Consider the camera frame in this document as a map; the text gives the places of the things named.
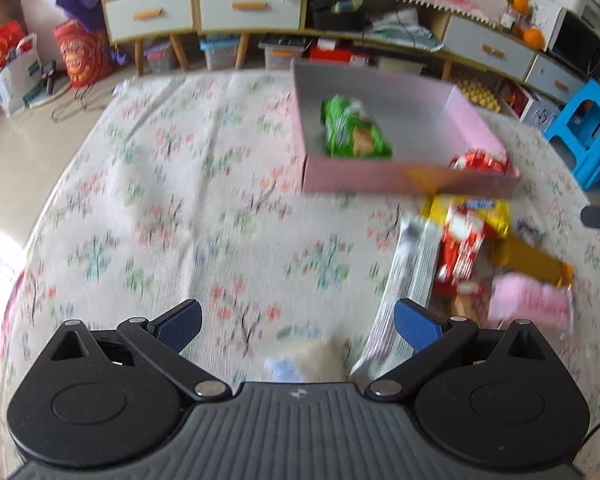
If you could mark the blue white snack packet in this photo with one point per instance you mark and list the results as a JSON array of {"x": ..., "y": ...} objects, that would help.
[{"x": 530, "y": 230}]

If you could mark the black floor stand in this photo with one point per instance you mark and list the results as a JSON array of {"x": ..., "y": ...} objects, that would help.
[{"x": 48, "y": 77}]

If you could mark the clear biscuit packet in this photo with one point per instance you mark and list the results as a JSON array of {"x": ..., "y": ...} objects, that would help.
[{"x": 465, "y": 305}]

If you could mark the floral tablecloth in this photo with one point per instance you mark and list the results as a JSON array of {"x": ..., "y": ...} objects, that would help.
[{"x": 180, "y": 220}]

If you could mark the blue plastic stool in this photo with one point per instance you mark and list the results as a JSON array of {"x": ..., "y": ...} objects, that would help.
[{"x": 587, "y": 130}]

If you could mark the white printed carton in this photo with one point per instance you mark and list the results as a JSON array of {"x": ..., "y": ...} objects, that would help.
[{"x": 542, "y": 112}]

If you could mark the pink cardboard box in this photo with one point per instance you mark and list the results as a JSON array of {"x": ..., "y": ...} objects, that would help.
[{"x": 360, "y": 175}]

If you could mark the red gift bag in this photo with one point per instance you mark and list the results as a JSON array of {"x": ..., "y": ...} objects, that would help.
[{"x": 82, "y": 55}]

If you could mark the egg tray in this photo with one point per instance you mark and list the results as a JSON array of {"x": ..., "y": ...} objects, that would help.
[{"x": 477, "y": 94}]

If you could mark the wooden cabinet with grey drawers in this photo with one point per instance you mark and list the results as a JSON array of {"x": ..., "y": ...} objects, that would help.
[{"x": 250, "y": 7}]

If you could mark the red carton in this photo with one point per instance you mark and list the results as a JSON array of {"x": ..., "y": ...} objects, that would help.
[{"x": 516, "y": 99}]

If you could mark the black bag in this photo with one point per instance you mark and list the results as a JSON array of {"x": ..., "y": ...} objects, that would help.
[{"x": 337, "y": 15}]

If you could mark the red white snack packet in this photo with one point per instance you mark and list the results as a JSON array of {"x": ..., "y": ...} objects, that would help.
[{"x": 460, "y": 250}]

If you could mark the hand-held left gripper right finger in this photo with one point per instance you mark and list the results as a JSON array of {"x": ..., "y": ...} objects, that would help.
[{"x": 416, "y": 324}]

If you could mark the beige blue soft item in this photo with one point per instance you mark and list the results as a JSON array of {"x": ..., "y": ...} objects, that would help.
[{"x": 315, "y": 362}]

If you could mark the orange fruit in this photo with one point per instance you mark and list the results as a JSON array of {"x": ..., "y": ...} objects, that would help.
[
  {"x": 533, "y": 38},
  {"x": 519, "y": 1}
]

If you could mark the red plastic bag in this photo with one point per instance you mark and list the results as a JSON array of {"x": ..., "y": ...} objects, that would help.
[{"x": 2, "y": 45}]

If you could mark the pink snack packet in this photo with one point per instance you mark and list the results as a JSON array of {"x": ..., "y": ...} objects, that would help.
[{"x": 530, "y": 302}]

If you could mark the black white microwave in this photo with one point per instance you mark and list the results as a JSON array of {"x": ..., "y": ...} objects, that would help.
[{"x": 577, "y": 42}]

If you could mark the golden brown snack packet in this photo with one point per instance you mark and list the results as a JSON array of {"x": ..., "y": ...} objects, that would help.
[{"x": 527, "y": 260}]

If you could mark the clear storage box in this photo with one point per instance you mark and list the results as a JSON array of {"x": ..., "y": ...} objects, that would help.
[
  {"x": 161, "y": 57},
  {"x": 220, "y": 52},
  {"x": 282, "y": 55}
]

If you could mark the green snack packet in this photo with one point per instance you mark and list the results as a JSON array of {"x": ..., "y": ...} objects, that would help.
[{"x": 352, "y": 127}]

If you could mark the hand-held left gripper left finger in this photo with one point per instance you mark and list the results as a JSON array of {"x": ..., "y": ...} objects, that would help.
[{"x": 177, "y": 324}]

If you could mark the white paper bag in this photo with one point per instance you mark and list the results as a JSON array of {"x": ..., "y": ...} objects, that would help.
[{"x": 15, "y": 85}]

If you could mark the yellow biscuit packet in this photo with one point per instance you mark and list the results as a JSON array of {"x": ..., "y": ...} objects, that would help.
[{"x": 490, "y": 212}]

